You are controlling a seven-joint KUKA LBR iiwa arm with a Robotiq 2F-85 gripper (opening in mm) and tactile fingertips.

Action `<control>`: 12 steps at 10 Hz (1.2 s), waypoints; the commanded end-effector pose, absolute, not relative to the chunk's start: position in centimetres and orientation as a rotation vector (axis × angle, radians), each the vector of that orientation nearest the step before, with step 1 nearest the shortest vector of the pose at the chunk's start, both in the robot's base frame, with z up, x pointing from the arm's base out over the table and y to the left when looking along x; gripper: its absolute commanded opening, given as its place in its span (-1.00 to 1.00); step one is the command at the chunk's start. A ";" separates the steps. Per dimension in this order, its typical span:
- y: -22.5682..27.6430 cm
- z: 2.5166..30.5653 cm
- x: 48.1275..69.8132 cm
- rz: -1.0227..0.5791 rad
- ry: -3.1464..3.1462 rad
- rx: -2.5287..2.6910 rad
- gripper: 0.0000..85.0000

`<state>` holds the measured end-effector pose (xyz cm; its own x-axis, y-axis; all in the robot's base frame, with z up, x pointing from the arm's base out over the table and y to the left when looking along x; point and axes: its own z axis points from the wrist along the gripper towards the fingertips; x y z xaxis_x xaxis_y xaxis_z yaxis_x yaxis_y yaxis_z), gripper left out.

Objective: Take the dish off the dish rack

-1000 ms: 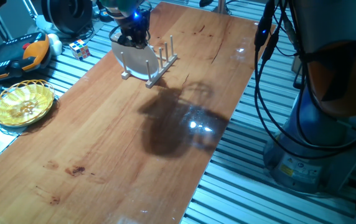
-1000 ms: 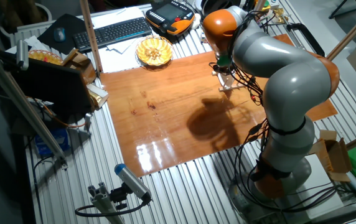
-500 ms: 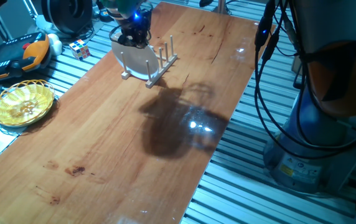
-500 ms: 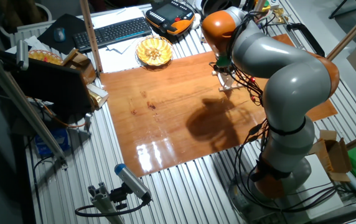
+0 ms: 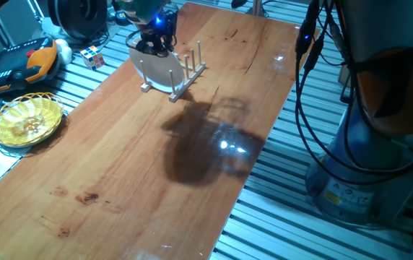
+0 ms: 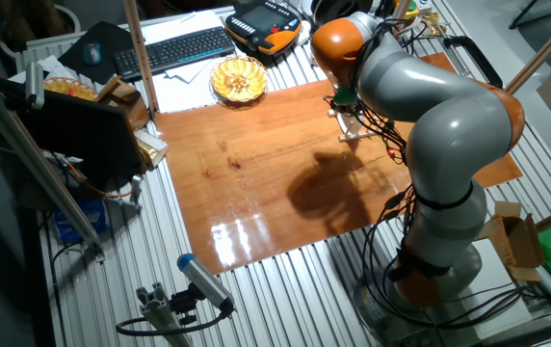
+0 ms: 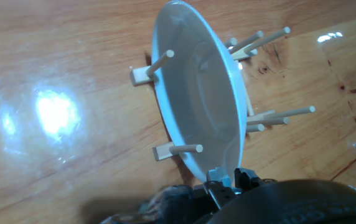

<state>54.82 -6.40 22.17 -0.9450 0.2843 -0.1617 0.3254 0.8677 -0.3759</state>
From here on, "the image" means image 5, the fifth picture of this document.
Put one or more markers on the black round tape measure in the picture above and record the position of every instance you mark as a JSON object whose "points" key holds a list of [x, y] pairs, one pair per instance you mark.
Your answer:
{"points": [[121, 17]]}

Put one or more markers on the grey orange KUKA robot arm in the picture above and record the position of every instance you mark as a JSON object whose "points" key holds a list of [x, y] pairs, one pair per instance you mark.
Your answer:
{"points": [[390, 72]]}

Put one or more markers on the Rubik's cube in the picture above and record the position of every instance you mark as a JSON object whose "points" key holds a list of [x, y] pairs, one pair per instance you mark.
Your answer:
{"points": [[92, 57]]}

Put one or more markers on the wooden peg dish rack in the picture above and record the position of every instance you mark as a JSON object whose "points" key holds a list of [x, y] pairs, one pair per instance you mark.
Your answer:
{"points": [[188, 77]]}

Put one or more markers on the glossy wooden board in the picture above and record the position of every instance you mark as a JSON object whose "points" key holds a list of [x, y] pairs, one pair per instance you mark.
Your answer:
{"points": [[120, 162]]}

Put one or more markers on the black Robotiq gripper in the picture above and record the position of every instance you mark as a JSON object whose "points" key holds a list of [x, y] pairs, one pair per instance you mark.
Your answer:
{"points": [[157, 30]]}

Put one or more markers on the white round plate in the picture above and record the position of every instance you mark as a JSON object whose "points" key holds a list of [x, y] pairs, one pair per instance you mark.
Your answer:
{"points": [[157, 70]]}

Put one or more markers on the yellow wicker basket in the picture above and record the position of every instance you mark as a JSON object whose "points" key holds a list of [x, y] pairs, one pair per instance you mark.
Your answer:
{"points": [[26, 121]]}

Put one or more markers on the black orange teach pendant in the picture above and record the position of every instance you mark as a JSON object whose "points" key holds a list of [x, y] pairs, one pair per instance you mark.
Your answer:
{"points": [[15, 68]]}

